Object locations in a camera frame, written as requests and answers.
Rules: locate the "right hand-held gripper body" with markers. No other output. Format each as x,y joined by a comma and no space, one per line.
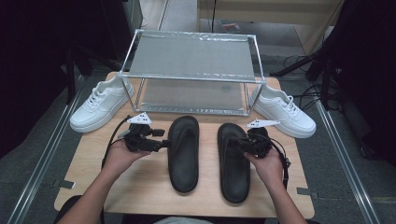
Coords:
260,143

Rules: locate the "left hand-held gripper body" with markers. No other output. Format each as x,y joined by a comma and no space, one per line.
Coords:
138,137

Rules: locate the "black flip-flop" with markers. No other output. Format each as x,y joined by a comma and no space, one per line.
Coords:
233,177
183,161

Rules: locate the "white sneaker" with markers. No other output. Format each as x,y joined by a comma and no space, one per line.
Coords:
283,115
99,109

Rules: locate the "metal shoe rack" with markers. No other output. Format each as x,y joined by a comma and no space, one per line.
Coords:
191,57

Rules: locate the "person's left hand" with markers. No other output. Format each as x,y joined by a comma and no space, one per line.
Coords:
121,158

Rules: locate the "person's right hand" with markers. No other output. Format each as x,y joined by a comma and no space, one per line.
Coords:
269,169

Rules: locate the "grey tape piece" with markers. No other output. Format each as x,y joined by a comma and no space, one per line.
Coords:
65,184
306,192

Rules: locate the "person's grey clothing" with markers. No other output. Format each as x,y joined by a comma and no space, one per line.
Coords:
183,221

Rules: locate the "black tripod stand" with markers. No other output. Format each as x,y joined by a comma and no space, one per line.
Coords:
325,81

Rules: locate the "red printed paper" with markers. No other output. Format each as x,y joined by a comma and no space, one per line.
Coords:
231,26

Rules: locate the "black curtain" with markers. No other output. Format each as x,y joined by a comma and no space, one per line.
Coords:
370,77
31,62

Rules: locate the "beige wooden cabinet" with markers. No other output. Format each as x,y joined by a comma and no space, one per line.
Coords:
264,12

